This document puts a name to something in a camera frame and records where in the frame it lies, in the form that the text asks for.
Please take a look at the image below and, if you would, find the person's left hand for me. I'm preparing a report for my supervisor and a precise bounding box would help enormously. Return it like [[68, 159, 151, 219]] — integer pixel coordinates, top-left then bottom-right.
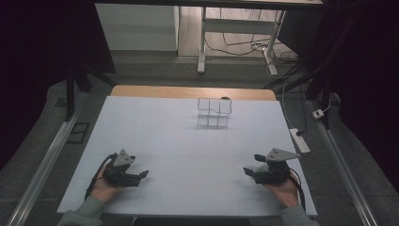
[[89, 173, 127, 203]]

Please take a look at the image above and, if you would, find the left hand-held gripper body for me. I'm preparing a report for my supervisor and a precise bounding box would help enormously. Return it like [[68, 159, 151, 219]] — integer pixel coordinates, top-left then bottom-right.
[[103, 149, 142, 188]]

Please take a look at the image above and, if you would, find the person's right hand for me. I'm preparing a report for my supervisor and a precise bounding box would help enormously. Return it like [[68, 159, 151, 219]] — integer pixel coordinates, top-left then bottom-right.
[[263, 178, 301, 209]]

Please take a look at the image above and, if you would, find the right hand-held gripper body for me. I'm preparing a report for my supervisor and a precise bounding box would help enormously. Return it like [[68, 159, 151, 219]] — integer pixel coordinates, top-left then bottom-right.
[[252, 147, 301, 186]]

